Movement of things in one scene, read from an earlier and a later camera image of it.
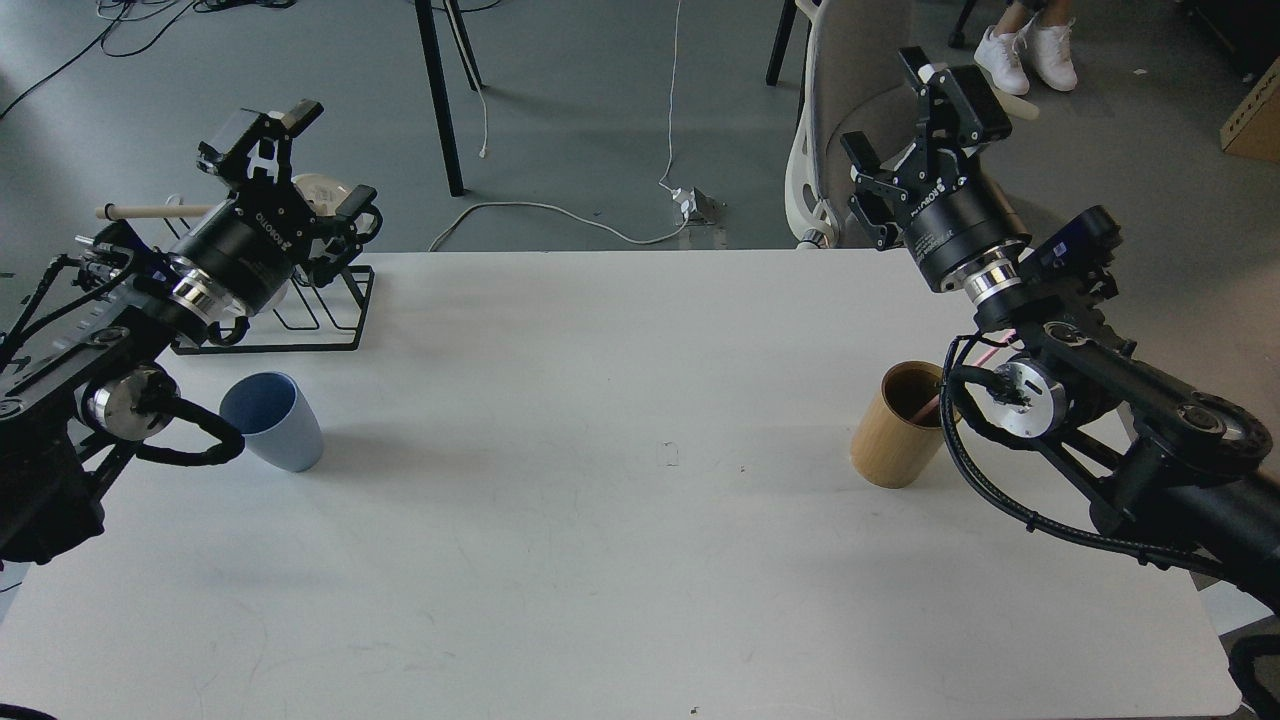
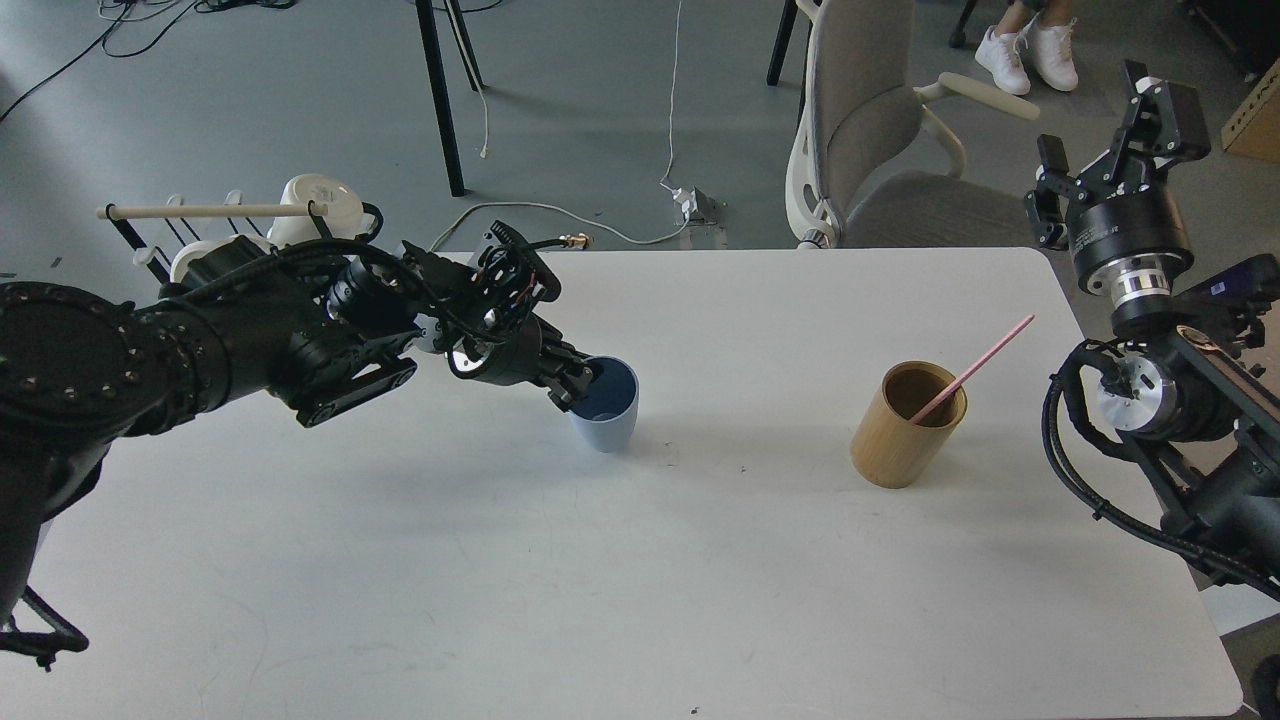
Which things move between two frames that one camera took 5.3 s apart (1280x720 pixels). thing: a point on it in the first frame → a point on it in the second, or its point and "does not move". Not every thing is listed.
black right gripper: (953, 220) → (1132, 243)
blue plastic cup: (265, 409) → (603, 419)
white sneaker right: (1048, 48) does not move
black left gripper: (246, 249) → (526, 349)
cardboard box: (1255, 130) does not move
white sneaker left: (997, 56) does not move
